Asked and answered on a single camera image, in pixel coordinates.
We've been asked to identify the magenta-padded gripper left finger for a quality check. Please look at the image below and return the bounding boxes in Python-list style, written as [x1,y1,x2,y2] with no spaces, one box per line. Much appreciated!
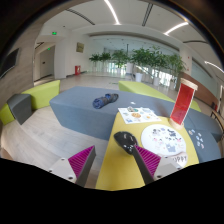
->
[48,145,97,188]

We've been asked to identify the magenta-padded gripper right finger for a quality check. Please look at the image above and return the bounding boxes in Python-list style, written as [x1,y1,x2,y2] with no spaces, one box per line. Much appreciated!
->
[131,144,183,185]

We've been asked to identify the black computer mouse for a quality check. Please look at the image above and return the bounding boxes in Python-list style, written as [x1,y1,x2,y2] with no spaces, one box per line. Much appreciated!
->
[113,130,139,155]

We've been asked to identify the round white cartoon mouse pad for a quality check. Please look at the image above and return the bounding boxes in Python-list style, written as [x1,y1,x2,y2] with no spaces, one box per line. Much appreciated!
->
[140,123,189,168]

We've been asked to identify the white sticker sheet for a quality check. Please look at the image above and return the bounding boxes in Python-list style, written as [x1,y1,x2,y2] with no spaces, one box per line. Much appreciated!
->
[117,106,162,125]

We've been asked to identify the folded dark blue umbrella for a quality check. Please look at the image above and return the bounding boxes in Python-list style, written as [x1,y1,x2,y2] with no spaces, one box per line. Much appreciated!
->
[92,92,120,110]

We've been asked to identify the lime green long bench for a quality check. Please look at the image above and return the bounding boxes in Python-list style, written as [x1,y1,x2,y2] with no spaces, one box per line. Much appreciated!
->
[118,80,202,113]

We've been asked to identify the lime green sofa seat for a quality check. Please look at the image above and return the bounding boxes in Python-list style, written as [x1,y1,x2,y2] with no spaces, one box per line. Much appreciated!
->
[0,79,61,126]

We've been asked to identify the grey cube ottoman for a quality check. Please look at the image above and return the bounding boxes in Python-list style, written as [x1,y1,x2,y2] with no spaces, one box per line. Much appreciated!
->
[6,93,33,126]

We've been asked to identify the row of potted plants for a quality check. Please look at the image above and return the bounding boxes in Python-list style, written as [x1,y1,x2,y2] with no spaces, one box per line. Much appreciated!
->
[88,46,187,89]

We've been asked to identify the ceiling strip lights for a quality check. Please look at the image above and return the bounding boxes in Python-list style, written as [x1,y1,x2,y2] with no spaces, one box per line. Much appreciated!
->
[103,0,224,74]

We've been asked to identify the red panel rope-wrapped stand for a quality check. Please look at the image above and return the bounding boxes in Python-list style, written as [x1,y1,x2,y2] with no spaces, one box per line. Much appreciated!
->
[168,77,199,130]

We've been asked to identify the gold wall plaque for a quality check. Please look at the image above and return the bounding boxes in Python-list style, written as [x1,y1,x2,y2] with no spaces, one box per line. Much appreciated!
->
[75,42,85,54]

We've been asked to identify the black wall screen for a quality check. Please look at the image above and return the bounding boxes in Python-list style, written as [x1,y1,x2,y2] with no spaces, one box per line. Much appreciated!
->
[0,48,21,80]

